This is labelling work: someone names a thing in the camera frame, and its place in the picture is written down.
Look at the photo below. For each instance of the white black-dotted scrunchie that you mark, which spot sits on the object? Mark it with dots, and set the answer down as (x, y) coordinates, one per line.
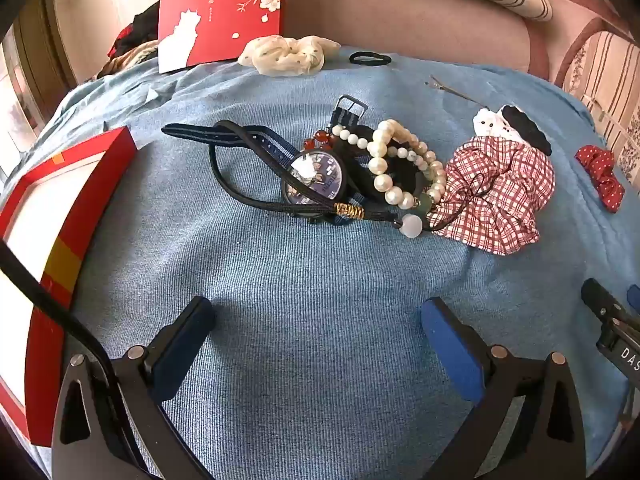
(489, 121)

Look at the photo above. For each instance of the window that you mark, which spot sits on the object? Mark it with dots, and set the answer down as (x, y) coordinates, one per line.
(12, 110)

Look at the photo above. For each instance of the black scalloped scrunchie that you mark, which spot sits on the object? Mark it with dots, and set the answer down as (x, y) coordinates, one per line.
(527, 130)

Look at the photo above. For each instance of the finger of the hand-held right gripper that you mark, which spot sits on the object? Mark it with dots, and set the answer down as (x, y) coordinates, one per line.
(607, 302)

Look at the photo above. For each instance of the blue blanket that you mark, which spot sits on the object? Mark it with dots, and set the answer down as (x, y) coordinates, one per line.
(310, 285)

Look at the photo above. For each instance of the metal hair clip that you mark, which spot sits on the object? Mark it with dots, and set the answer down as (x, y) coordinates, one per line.
(450, 89)

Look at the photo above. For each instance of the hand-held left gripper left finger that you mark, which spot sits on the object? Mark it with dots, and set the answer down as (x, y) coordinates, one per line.
(186, 336)

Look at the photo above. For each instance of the cream dotted scrunchie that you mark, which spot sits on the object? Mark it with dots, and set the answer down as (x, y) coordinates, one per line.
(285, 55)

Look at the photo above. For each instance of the red white-dotted scrunchie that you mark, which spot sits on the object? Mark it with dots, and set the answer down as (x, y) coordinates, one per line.
(602, 172)

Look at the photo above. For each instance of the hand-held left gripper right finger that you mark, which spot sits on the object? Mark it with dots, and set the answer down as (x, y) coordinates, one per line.
(450, 342)

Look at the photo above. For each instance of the red box tray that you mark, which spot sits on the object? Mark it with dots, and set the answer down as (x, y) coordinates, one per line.
(60, 230)

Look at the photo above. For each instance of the dark clothes pile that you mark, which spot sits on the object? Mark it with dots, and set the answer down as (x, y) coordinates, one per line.
(132, 42)

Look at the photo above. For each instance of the pink sofa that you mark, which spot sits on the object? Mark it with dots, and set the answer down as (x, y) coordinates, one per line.
(400, 25)

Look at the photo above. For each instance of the red floral box lid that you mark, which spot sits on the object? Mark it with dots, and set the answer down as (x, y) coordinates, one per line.
(220, 10)

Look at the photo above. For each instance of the striped floral side cushion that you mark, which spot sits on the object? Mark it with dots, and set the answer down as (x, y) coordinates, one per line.
(610, 90)

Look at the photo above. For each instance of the red plaid scrunchie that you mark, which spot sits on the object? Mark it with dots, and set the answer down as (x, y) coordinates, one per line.
(500, 195)

